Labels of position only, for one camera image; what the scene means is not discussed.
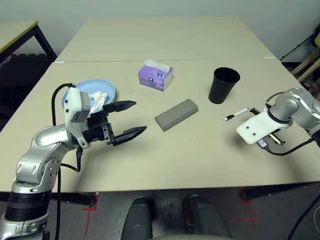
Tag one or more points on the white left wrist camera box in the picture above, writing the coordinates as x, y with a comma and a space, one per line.
72, 107

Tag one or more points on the grey robot left leg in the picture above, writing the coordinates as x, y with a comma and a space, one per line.
138, 217

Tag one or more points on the grey robot right leg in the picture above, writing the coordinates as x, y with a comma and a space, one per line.
205, 217

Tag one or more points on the black plastic cup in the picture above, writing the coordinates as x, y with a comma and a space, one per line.
222, 87

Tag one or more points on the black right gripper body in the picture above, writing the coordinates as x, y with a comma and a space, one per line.
276, 139

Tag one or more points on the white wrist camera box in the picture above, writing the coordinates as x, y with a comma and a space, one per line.
257, 125
72, 107

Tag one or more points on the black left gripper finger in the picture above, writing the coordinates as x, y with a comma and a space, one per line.
128, 135
118, 106

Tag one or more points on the white tape strip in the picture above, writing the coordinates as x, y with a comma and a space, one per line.
270, 58
60, 61

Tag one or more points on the white tissue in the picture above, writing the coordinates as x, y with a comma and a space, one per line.
98, 98

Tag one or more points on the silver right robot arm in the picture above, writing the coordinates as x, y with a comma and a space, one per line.
287, 105

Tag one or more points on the wooden chair frame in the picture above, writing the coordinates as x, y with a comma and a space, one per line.
307, 67

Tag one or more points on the black foam floor mat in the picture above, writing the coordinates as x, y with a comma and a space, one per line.
20, 80

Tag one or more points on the yellow round object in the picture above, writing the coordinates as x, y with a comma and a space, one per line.
317, 40

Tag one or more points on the blue plastic plate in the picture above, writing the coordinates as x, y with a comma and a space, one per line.
100, 86

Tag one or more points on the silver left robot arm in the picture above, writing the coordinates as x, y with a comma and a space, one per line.
45, 136

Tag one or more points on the side table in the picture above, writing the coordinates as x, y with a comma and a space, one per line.
13, 32

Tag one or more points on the black tripod rod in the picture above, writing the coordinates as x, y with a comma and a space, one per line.
297, 47

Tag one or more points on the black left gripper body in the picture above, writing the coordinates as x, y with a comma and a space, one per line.
97, 128

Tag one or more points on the grey robot leg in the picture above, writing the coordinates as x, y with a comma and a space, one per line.
138, 217
205, 217

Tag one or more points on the purple tissue pack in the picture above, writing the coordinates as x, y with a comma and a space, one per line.
152, 77

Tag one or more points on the grey glasses case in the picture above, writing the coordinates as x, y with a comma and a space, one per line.
175, 115

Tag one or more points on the white marker black cap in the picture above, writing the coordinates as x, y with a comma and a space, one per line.
237, 113

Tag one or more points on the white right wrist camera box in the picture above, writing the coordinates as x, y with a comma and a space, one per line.
257, 125

